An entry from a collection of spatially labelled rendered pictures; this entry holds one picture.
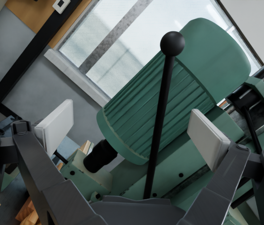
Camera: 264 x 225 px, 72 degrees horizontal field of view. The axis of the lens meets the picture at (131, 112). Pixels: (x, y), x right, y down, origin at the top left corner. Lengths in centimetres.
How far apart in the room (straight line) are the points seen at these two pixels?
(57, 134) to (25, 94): 188
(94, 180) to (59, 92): 147
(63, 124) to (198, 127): 13
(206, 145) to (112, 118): 26
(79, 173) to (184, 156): 26
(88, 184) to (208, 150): 40
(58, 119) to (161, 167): 32
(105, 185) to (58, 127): 38
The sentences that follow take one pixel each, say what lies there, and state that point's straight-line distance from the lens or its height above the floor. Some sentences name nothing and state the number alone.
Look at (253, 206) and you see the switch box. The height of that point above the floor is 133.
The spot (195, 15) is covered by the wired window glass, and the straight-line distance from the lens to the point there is 191.
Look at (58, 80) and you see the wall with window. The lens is 187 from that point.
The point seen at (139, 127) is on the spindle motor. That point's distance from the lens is 37.
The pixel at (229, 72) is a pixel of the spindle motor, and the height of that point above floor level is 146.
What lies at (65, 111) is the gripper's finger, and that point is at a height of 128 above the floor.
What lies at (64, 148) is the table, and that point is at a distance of 80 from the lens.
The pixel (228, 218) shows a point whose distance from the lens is 40.
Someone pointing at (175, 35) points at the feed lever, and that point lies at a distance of 27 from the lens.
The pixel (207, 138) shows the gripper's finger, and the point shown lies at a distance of 17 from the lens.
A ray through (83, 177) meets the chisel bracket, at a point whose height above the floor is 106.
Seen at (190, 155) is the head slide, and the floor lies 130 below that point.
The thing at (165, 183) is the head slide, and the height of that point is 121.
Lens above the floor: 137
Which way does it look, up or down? 14 degrees down
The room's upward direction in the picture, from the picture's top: 47 degrees clockwise
